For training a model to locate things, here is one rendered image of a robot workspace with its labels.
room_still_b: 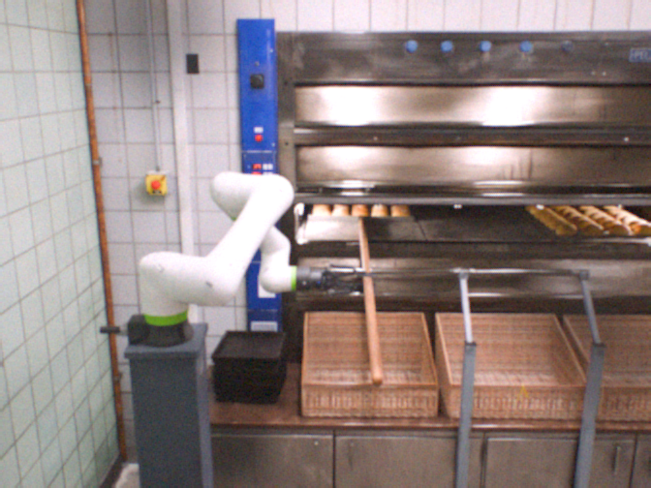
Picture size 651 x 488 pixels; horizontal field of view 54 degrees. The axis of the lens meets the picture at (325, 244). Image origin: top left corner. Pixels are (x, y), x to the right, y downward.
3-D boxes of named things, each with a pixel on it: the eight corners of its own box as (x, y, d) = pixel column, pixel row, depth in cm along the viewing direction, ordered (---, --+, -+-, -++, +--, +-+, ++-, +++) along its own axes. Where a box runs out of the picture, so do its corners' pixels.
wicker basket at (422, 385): (304, 365, 306) (303, 311, 298) (421, 365, 305) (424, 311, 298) (299, 418, 259) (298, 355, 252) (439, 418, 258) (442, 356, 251)
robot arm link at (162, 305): (179, 330, 174) (175, 263, 169) (133, 321, 180) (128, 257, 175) (205, 314, 186) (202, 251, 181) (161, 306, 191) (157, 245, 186)
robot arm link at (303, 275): (294, 295, 234) (294, 271, 232) (297, 285, 246) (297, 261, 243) (311, 295, 234) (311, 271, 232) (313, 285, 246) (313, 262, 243)
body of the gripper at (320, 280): (312, 264, 241) (336, 265, 241) (312, 286, 243) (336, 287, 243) (311, 271, 234) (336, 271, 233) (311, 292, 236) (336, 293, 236)
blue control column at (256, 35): (285, 322, 507) (280, 39, 451) (305, 322, 507) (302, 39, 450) (252, 470, 321) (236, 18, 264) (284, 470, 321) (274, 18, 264)
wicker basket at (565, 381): (431, 365, 305) (433, 311, 298) (549, 367, 304) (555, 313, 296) (447, 419, 258) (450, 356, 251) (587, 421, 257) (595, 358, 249)
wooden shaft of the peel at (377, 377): (384, 388, 161) (384, 378, 160) (371, 388, 161) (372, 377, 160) (364, 224, 326) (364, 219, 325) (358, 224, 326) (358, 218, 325)
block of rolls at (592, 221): (523, 209, 362) (523, 199, 360) (608, 209, 361) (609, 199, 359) (558, 236, 303) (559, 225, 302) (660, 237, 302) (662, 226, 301)
